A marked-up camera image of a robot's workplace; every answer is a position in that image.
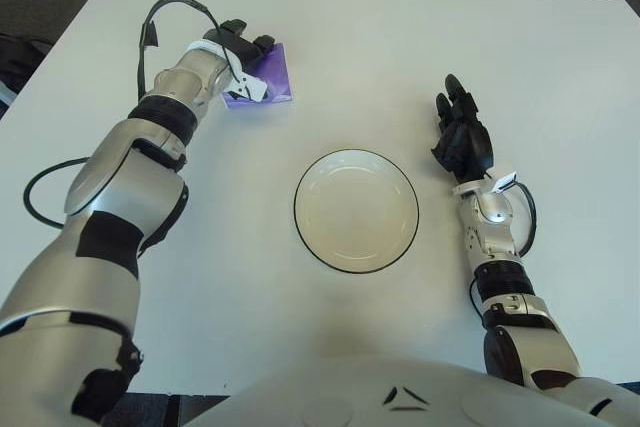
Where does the thin black upper arm cable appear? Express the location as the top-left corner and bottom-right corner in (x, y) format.
(23, 156), (92, 228)

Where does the black bag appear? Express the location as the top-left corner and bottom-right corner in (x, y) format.
(0, 32), (51, 98)

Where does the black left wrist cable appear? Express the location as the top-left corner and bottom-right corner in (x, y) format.
(135, 0), (237, 99)

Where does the white plate with black rim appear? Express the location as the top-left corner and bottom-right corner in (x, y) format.
(293, 147), (421, 276)

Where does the white grey object beside bag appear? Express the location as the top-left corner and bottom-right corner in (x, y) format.
(0, 80), (19, 109)

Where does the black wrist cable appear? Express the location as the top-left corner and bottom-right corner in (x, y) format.
(135, 0), (237, 99)
(508, 181), (538, 258)

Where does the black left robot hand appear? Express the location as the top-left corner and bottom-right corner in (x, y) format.
(202, 19), (277, 73)

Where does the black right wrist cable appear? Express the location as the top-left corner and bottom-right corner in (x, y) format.
(508, 181), (538, 258)

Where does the grey robot torso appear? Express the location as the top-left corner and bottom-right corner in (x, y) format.
(184, 354), (640, 427)

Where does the purple tissue paper pack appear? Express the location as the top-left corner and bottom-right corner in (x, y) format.
(219, 42), (294, 111)

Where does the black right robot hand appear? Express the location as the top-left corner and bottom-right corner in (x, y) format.
(430, 74), (497, 184)

